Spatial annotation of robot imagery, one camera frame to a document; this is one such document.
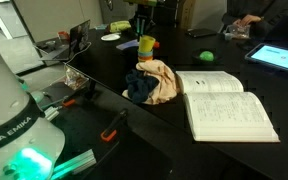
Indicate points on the small red ball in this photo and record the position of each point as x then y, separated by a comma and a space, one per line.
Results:
156, 45

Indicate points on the seated person left hand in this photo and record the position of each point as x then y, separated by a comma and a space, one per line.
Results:
252, 19

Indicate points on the long aluminium extrusion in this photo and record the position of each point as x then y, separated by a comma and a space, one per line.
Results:
74, 163

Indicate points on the black bowl with green ball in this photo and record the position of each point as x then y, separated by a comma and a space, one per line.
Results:
218, 57

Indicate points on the white round plate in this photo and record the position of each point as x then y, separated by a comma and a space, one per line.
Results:
110, 37

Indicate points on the clear plastic bag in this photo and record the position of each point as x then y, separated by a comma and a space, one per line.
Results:
239, 31

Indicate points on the crumpled shiny foil bag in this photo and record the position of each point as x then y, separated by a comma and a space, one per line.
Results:
73, 79

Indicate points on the short aluminium extrusion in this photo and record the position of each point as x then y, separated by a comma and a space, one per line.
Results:
51, 113

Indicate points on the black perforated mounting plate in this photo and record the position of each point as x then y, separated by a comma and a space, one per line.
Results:
84, 126

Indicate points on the light blue small packet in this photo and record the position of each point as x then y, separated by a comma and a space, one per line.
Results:
101, 27

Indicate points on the black phone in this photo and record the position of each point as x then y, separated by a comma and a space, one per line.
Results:
200, 32

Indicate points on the person in dark sweater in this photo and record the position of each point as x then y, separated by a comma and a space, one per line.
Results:
267, 8

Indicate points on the open white book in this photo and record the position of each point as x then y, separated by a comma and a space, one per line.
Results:
224, 113

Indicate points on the seated person right hand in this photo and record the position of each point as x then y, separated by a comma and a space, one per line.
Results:
237, 22

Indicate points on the tablet with lit screen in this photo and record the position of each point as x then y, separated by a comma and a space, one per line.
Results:
277, 57

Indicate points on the dark blue crumpled cloth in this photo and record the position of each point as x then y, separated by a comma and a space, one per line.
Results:
140, 87

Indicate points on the tall yellow plastic cup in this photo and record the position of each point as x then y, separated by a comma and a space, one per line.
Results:
146, 44

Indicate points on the brown cardboard box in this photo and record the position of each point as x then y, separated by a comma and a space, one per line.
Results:
185, 13

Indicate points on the beige crumpled cloth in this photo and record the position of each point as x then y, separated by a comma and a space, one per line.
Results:
164, 80

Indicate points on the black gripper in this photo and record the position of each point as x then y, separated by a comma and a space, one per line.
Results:
142, 12

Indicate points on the green ball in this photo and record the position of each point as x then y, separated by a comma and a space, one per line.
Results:
206, 56

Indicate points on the grey laptop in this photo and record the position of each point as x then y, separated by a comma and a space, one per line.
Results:
79, 35

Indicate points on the orange jar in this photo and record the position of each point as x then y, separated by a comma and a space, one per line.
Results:
63, 35

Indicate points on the purple UIST book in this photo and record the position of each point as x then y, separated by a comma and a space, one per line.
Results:
129, 44

